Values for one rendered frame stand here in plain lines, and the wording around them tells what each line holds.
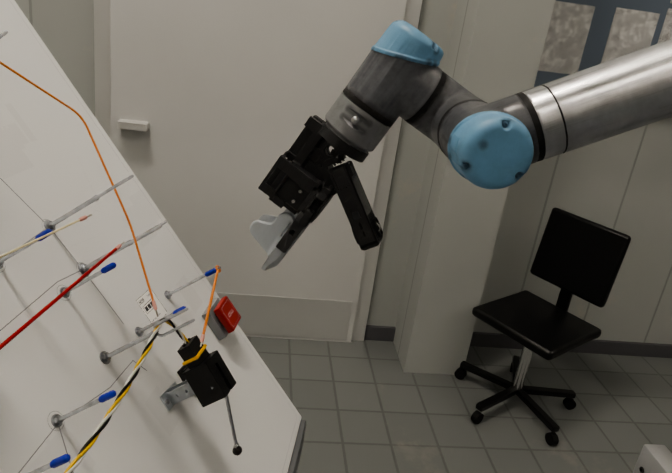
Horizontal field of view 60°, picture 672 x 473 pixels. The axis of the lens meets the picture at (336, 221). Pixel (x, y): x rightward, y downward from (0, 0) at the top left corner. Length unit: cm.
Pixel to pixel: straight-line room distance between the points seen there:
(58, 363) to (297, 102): 200
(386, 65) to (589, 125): 23
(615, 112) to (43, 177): 72
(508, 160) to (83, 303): 56
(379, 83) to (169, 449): 55
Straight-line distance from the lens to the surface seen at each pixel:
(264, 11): 258
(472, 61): 248
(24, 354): 75
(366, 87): 71
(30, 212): 85
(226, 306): 105
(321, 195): 73
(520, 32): 253
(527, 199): 305
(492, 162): 59
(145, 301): 94
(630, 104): 65
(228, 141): 266
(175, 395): 89
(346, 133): 71
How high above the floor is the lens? 165
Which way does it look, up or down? 21 degrees down
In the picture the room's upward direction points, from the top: 8 degrees clockwise
